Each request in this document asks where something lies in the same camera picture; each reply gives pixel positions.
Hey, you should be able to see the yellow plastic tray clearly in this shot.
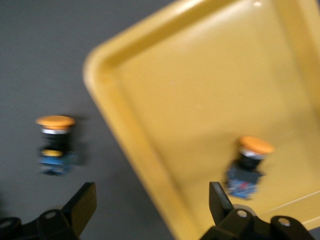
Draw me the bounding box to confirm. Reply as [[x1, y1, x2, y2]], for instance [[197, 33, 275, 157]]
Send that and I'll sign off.
[[82, 0, 320, 240]]

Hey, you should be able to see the yellow push button switch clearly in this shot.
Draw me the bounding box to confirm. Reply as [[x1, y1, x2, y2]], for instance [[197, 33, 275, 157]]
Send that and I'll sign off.
[[34, 114, 86, 177], [224, 135, 275, 201]]

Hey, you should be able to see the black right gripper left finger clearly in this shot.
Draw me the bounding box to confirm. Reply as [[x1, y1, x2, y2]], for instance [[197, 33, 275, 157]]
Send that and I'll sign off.
[[0, 181, 98, 240]]

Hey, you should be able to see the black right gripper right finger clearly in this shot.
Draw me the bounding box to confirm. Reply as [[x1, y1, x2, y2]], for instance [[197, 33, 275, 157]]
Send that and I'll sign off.
[[199, 181, 316, 240]]

